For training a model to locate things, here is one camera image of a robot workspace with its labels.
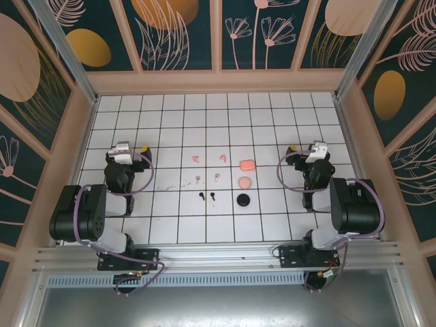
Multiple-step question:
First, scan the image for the grey metal panel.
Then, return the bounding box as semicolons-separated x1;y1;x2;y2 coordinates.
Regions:
20;268;420;327

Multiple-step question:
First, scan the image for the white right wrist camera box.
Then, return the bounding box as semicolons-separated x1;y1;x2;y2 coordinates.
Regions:
305;140;329;164

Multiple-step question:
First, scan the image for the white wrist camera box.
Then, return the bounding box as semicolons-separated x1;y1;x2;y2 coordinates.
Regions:
305;140;329;164
107;142;132;164

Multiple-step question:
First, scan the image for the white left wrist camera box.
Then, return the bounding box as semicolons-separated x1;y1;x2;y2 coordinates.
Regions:
107;142;132;164

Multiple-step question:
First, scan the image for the aluminium table side rail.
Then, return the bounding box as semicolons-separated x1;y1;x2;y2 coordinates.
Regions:
332;95;384;243
54;95;100;247

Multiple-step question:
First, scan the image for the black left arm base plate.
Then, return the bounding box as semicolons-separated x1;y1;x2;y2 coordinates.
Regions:
97;247;161;272

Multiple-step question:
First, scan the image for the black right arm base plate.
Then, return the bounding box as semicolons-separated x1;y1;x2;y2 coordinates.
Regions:
278;244;341;273

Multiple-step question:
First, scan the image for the aluminium mounting rail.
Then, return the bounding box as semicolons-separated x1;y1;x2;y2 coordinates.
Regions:
32;240;405;275

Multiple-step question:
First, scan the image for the grey slotted cable duct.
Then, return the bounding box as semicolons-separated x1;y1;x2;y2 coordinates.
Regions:
46;273;307;287

